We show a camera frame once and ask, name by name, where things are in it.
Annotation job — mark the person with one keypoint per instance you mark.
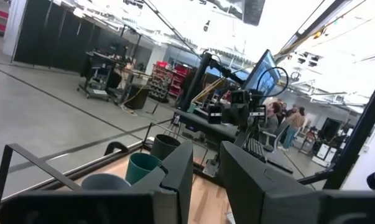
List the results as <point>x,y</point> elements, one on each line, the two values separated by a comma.
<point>271,123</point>
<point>294,124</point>

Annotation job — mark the black cup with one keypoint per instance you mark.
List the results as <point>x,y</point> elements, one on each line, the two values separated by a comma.
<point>162,149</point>

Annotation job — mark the white floor sign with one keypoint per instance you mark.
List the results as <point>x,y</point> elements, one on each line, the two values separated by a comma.
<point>323,151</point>

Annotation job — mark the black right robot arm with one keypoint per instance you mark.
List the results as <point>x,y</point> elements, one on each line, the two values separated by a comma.
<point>241,133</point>

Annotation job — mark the black keyboard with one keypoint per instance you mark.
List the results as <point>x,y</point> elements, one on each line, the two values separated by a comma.
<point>255,149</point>

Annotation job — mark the black equipment cart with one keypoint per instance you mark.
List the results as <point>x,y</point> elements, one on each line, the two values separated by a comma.
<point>97,74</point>

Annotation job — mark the small teal box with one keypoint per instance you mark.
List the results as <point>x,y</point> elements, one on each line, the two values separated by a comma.
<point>191,108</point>

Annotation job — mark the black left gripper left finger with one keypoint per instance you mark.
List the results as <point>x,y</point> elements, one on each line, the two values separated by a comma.
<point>97,208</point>

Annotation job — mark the grey-blue cup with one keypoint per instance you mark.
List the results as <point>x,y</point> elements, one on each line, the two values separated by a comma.
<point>104,183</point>

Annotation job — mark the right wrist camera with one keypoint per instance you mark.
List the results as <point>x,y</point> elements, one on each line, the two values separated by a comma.
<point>240,97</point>

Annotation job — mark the black aluminium table frame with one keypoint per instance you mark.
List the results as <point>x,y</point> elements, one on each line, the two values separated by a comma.
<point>355,140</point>

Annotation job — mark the black monitor pole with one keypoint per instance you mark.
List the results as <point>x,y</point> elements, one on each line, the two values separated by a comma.
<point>196,81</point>

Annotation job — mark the black hanging sign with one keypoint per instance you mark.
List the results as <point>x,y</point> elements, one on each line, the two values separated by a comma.
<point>254,11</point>

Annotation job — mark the dark grey desk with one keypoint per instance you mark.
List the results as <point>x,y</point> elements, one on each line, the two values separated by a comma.
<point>206,124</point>

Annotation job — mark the computer monitor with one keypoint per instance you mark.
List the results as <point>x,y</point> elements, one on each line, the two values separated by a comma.
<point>258,77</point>

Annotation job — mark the black bin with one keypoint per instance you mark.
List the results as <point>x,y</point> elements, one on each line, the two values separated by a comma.
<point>137,98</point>

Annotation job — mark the red bin rack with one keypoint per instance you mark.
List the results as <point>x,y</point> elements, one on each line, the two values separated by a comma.
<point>162,81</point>

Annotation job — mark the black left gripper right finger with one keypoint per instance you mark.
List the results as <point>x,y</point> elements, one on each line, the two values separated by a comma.
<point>274,205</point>

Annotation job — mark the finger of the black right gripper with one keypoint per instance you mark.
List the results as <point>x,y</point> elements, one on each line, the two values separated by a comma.
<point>258,112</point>
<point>214,114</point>

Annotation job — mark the teal cup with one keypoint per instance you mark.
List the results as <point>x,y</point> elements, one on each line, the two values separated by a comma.
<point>139,169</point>

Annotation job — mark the black room divider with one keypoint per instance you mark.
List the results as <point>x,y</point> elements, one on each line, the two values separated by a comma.
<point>50,37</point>

